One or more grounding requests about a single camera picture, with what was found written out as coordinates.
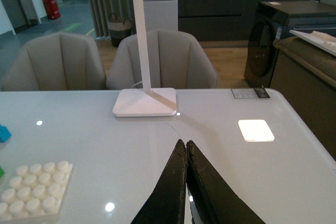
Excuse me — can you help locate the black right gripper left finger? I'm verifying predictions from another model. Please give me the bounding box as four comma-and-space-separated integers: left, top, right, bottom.
132, 139, 187, 223

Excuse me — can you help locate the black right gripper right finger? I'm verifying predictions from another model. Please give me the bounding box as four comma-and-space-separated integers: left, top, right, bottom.
186, 141, 264, 223

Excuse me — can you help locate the green two-stud block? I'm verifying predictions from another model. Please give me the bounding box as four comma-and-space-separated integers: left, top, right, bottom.
0, 167, 5, 178

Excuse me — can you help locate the blue three-stud block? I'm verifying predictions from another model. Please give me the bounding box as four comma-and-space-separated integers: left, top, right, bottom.
0, 125, 12, 143

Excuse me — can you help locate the white desk lamp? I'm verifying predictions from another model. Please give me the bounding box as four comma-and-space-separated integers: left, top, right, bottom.
112, 0, 177, 118

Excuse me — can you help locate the table label sticker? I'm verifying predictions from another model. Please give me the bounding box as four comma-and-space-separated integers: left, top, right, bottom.
231, 88, 270, 99

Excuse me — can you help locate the beige chair right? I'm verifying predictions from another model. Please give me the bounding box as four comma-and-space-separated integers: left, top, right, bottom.
106, 30, 218, 90

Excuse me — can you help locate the beige chair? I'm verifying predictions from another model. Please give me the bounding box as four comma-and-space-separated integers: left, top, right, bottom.
1, 33, 106, 91
106, 30, 218, 90

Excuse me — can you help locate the olive sofa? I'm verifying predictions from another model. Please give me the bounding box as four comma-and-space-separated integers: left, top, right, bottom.
270, 37, 335, 157

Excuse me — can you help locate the beige chair left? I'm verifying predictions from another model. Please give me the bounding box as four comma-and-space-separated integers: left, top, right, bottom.
1, 33, 106, 91

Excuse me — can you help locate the woven laundry basket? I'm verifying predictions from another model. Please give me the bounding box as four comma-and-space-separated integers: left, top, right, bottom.
107, 13, 132, 48

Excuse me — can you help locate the black washing machine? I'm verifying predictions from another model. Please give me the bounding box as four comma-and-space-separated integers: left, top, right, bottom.
244, 0, 335, 88

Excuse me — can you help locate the white studded board on sofa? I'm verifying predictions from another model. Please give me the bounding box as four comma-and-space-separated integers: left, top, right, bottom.
290, 30, 335, 56

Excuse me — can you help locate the white drawer cabinet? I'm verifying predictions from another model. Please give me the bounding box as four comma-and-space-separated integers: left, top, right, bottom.
143, 0, 178, 31

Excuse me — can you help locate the red bin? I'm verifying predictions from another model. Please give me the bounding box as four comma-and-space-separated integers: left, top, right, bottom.
43, 0, 60, 19

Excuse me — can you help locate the white studded base plate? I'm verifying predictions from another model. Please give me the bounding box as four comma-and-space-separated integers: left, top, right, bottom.
1, 161, 73, 222

